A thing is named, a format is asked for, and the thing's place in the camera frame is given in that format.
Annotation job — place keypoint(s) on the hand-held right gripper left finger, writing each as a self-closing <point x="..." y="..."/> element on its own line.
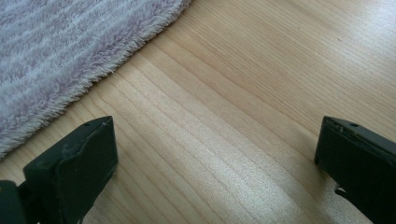
<point x="77" y="174"/>

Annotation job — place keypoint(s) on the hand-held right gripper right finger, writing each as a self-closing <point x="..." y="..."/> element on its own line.
<point x="361" y="165"/>

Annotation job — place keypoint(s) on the fluffy pink striped cloth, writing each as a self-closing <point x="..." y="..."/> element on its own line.
<point x="62" y="53"/>

